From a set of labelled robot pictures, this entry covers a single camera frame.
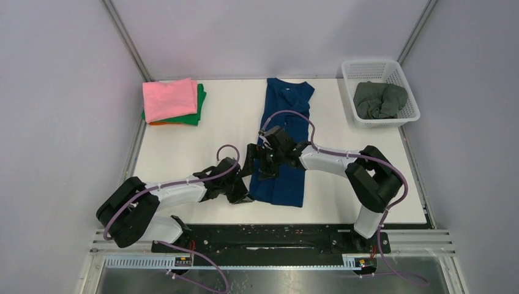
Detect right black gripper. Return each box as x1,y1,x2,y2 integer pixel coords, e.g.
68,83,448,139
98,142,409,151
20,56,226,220
240,143,285,181

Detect blue printed t-shirt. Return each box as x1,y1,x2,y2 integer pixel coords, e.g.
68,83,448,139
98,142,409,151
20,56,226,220
248,78,316,208

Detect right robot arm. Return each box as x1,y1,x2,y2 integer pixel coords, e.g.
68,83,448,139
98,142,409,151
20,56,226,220
242,126,408,254

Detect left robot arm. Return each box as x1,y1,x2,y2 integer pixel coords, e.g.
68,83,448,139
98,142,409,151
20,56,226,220
95,157,253,252

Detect green folded t-shirt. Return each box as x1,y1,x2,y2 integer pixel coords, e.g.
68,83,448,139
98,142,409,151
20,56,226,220
141,83,207,126

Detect orange folded t-shirt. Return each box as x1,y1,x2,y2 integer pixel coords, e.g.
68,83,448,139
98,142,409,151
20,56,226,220
149,121,179,126

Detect pink folded t-shirt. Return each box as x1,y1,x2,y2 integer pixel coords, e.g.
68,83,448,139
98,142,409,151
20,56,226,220
143,78,198,123

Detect grey crumpled t-shirt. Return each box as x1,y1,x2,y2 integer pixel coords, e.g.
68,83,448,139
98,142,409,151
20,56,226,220
353,81,409,119

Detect white plastic basket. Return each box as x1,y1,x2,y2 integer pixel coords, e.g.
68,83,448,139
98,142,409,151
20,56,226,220
341,59,421,129

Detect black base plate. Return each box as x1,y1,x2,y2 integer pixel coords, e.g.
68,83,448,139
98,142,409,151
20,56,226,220
175,224,391,266

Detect white slotted cable duct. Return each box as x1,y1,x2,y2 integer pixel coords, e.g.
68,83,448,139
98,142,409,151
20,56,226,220
104,254,364,271

